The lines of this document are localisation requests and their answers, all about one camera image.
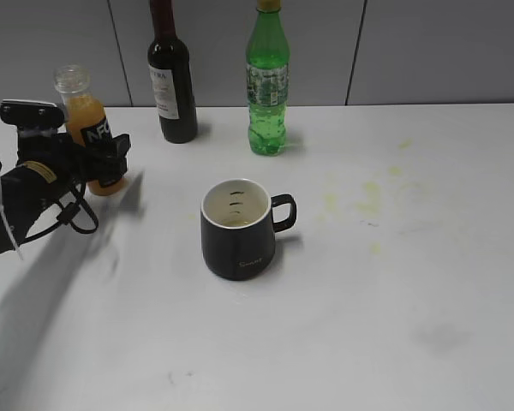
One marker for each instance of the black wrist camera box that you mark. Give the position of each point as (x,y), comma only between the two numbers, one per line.
(29,115)

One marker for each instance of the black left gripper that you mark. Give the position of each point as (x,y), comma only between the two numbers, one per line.
(51,164)

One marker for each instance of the dark red wine bottle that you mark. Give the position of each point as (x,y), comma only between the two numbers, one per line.
(168,61)

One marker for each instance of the black ceramic mug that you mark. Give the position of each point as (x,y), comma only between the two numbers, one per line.
(238,223)

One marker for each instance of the NFC orange juice bottle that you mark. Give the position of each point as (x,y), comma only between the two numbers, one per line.
(87,122)

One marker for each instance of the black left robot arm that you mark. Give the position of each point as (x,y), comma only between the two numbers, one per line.
(25,221)

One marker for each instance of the green plastic soda bottle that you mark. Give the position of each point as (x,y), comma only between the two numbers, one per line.
(267,80)

